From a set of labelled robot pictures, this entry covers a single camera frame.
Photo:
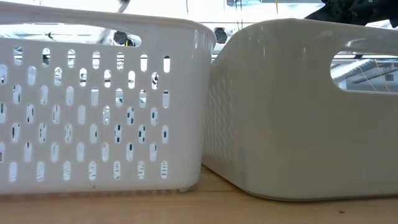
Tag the teal plastic basket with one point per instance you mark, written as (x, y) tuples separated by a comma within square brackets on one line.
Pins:
[(164, 134)]

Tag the black round device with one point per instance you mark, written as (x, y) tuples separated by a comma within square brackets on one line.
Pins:
[(220, 35), (119, 38)]

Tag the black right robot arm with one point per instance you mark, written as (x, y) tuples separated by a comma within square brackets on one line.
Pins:
[(357, 12)]

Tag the white perforated plastic basket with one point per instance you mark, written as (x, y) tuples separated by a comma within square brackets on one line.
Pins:
[(186, 124)]

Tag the grey plastic basket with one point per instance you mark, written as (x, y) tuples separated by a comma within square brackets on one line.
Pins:
[(295, 124)]

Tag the grey ribbed rail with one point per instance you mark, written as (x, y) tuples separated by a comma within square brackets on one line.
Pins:
[(351, 70)]

